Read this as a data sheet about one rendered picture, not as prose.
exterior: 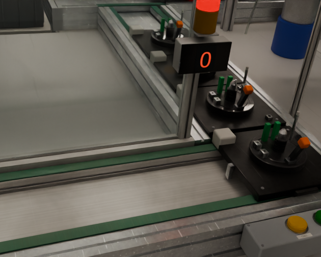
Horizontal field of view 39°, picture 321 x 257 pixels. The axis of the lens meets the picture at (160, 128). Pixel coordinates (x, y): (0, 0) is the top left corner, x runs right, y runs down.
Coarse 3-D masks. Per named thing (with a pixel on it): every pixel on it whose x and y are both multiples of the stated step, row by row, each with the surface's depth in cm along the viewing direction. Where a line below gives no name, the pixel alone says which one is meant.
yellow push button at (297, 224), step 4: (292, 216) 95; (296, 216) 95; (288, 220) 94; (292, 220) 94; (296, 220) 94; (300, 220) 94; (304, 220) 94; (288, 224) 94; (292, 224) 93; (296, 224) 93; (300, 224) 93; (304, 224) 93; (292, 228) 93; (296, 228) 92; (300, 228) 92; (304, 228) 93; (300, 232) 93
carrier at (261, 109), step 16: (208, 96) 132; (224, 96) 133; (240, 96) 134; (256, 96) 139; (208, 112) 129; (224, 112) 127; (240, 112) 127; (256, 112) 131; (272, 112) 132; (208, 128) 121; (240, 128) 123; (256, 128) 125
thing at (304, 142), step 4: (296, 136) 104; (300, 136) 104; (300, 140) 102; (304, 140) 102; (308, 140) 102; (300, 144) 102; (304, 144) 101; (308, 144) 102; (296, 148) 104; (300, 148) 103; (292, 152) 106; (296, 152) 105; (300, 152) 105; (288, 156) 107; (292, 156) 106; (296, 156) 106; (292, 160) 107
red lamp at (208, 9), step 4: (200, 0) 95; (204, 0) 95; (208, 0) 94; (212, 0) 94; (216, 0) 95; (220, 0) 96; (196, 4) 97; (200, 4) 96; (204, 4) 95; (208, 4) 95; (212, 4) 95; (216, 4) 95; (200, 8) 96; (204, 8) 96; (208, 8) 95; (212, 8) 95; (216, 8) 96
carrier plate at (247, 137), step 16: (272, 128) 124; (288, 128) 125; (240, 144) 116; (240, 160) 111; (320, 160) 114; (240, 176) 107; (256, 176) 106; (272, 176) 106; (288, 176) 107; (304, 176) 107; (320, 176) 108; (256, 192) 101; (272, 192) 101; (288, 192) 103
